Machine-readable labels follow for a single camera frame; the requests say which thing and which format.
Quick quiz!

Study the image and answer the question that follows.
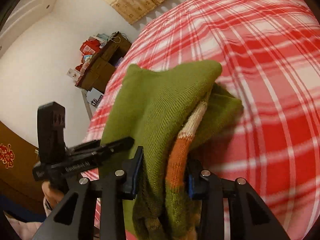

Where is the white printed cardboard box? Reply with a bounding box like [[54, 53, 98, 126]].
[[86, 88, 104, 108]]

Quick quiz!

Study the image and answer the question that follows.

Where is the red gift box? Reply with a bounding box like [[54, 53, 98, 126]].
[[80, 39, 101, 55]]

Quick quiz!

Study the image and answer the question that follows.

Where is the person's left hand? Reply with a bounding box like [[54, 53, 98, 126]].
[[42, 181, 64, 211]]

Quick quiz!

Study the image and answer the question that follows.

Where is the dark wooden cabinet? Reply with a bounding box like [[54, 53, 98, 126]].
[[1, 124, 46, 222]]

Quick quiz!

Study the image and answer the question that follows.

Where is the red plaid bed sheet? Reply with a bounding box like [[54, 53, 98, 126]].
[[85, 0, 319, 239]]

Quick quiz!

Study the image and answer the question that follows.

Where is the white greeting card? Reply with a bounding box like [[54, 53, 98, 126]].
[[67, 69, 81, 81]]

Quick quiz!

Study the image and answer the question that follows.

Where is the dark brown wooden desk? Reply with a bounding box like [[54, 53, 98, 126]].
[[75, 31, 132, 93]]

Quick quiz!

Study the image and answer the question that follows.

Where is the green orange cream striped sweater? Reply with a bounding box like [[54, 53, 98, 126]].
[[101, 60, 242, 239]]

